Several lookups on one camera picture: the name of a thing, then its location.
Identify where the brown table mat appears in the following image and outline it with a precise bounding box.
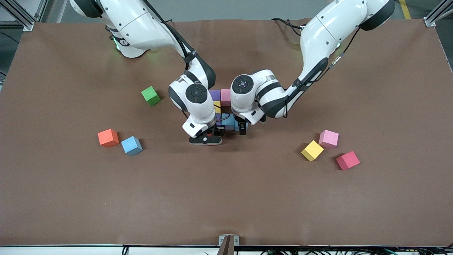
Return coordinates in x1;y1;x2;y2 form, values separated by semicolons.
0;18;453;247

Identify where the green foam cube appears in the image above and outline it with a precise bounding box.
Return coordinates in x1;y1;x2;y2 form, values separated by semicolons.
141;86;161;106

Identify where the orange foam cube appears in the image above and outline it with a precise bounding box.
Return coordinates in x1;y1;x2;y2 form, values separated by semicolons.
98;129;120;148

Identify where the grey metal camera bracket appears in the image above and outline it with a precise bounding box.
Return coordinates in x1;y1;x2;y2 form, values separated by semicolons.
219;234;240;255

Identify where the thin black base cable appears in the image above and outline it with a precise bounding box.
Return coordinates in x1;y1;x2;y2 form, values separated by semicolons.
271;18;305;36

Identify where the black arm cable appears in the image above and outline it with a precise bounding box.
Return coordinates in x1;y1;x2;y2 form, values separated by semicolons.
284;28;361;119

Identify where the aluminium frame profile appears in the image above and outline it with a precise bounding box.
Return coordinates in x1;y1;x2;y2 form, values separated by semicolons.
0;0;48;32
424;0;453;27

